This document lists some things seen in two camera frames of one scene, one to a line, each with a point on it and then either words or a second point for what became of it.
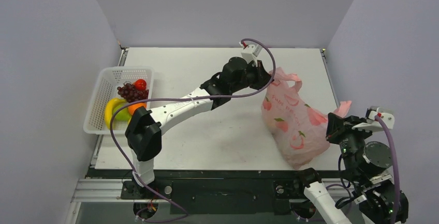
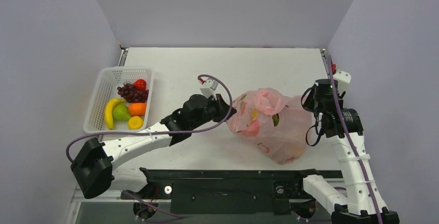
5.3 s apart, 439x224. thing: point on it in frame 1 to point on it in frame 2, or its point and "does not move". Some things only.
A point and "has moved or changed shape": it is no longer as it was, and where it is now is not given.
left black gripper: [261, 75] to [223, 109]
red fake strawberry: [140, 84] does not move
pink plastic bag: [298, 128] has moved or changed shape
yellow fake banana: [108, 110] does not move
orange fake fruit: [132, 107] does not move
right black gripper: [334, 129] to [322, 103]
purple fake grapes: [128, 91] does not move
